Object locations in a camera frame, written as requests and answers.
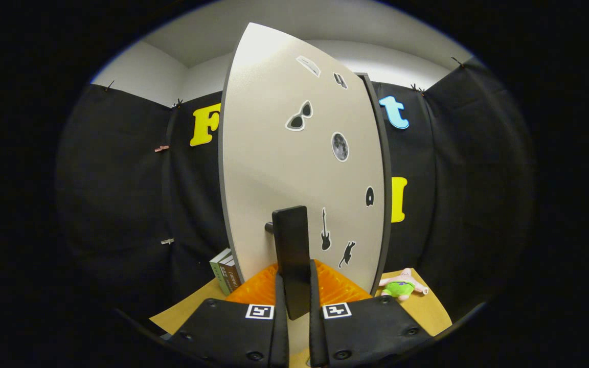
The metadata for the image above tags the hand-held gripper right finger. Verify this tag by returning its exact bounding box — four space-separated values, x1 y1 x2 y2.
309 260 436 368

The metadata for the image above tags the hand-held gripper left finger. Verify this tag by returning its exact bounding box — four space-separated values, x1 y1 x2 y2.
164 263 290 368

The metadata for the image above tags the black door handle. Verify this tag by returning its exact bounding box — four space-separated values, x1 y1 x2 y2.
265 205 311 321

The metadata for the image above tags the beige cabinet door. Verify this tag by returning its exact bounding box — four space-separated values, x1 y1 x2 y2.
218 22 386 353

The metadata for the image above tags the brown book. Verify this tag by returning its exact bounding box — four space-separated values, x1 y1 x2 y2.
220 256 244 293

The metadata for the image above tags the green white book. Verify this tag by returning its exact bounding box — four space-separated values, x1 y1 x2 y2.
210 248 234 296

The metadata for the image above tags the pink green plush toy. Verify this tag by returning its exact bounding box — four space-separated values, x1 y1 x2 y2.
379 268 429 301

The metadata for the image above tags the dark grey cabinet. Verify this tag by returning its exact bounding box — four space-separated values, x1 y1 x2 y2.
358 73 392 297

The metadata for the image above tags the black backdrop cloth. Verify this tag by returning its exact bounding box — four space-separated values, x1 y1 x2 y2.
54 56 535 328

